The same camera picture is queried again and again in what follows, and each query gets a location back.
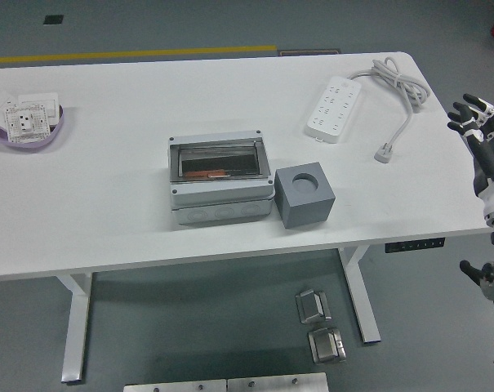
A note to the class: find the grey electrical box clear lid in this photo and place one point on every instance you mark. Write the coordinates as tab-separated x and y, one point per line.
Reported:
218	192

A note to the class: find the orange cylinder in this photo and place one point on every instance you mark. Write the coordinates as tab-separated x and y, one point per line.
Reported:
207	175

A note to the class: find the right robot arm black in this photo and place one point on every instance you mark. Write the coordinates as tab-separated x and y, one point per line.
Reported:
493	281

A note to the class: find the grey cube with round hole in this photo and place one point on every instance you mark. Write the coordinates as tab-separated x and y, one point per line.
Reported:
303	204

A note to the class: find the black table control panel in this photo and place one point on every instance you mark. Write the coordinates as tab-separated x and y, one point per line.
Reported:
414	245

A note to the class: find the white power strip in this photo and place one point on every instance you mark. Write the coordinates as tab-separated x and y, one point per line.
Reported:
336	102

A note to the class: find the white table leg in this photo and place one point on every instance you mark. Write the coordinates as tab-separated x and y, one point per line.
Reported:
365	314
75	326

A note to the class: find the small metal block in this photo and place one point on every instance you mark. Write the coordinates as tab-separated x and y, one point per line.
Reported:
326	346
312	306

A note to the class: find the metal plate with screws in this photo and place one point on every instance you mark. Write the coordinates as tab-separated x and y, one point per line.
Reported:
275	384
173	386

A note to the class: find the purple bowl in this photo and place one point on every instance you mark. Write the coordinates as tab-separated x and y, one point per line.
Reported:
38	146

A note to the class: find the white printed socket module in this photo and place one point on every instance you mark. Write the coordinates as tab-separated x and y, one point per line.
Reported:
26	122

